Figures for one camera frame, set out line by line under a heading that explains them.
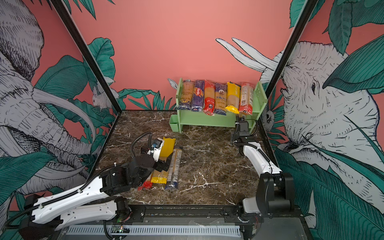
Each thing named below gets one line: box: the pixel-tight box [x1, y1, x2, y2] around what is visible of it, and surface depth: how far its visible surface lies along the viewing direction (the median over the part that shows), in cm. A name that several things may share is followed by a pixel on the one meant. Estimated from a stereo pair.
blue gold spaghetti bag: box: [179, 79, 195, 110], surface depth 89 cm
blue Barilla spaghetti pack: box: [191, 80, 205, 112], surface depth 88 cm
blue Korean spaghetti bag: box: [214, 82, 228, 116], surface depth 87 cm
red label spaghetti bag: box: [238, 81, 254, 116], surface depth 86 cm
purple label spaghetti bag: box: [165, 149, 182, 190], surface depth 85 cm
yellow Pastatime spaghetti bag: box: [225, 81, 241, 114], surface depth 88 cm
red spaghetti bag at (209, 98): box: [203, 79, 216, 116], surface depth 88 cm
